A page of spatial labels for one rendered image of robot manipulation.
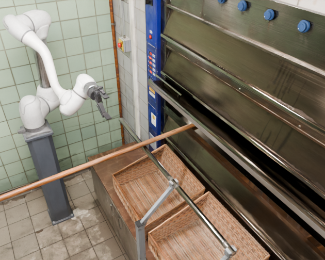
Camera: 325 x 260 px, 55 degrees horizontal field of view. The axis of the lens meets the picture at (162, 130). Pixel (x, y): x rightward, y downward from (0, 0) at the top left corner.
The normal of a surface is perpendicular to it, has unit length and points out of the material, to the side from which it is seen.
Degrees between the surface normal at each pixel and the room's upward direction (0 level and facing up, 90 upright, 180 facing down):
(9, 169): 90
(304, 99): 70
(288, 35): 90
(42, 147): 90
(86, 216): 0
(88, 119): 90
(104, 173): 0
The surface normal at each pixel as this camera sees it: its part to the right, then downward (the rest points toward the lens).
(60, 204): 0.51, 0.51
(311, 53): -0.87, 0.29
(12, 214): 0.00, -0.81
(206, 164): -0.81, 0.00
